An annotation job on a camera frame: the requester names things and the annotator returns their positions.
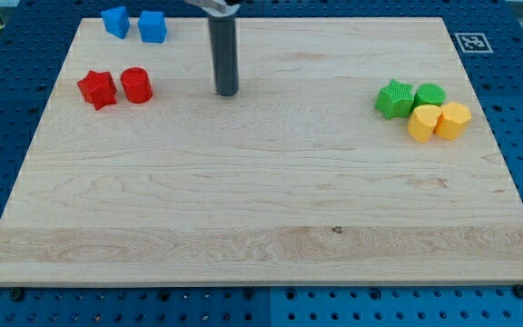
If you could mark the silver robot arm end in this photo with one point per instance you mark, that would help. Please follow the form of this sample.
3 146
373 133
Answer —
217 7

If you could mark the light wooden board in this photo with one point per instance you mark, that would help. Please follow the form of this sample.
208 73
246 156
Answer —
296 180

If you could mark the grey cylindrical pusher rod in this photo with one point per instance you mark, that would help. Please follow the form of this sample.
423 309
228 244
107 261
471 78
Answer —
223 39

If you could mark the green star block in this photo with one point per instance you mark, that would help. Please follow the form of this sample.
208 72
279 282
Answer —
395 100

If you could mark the red cylinder block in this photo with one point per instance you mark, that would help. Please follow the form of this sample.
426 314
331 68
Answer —
136 85

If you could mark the yellow heart block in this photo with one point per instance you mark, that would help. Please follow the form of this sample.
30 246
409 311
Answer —
423 121

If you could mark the blue cube block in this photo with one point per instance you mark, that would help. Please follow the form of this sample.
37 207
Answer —
152 27

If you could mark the green cylinder block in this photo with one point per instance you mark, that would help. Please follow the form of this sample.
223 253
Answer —
429 94

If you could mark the red star block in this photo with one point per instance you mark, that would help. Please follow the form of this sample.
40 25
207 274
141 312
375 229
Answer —
98 89

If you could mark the yellow hexagon block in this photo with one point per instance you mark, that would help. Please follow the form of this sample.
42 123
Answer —
454 120

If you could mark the white fiducial marker tag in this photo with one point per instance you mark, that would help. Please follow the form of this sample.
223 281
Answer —
473 43

